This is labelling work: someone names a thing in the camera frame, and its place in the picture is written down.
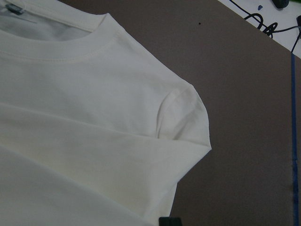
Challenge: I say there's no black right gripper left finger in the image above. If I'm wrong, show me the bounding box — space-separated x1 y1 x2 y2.
158 217 171 226

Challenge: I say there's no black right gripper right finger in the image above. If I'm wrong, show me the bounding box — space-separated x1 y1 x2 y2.
171 217 182 226

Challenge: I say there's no cream long-sleeve cat shirt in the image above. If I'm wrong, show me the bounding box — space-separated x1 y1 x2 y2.
0 0 211 226

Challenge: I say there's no black cable on white table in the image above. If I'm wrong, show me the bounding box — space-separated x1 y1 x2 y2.
229 0 301 54

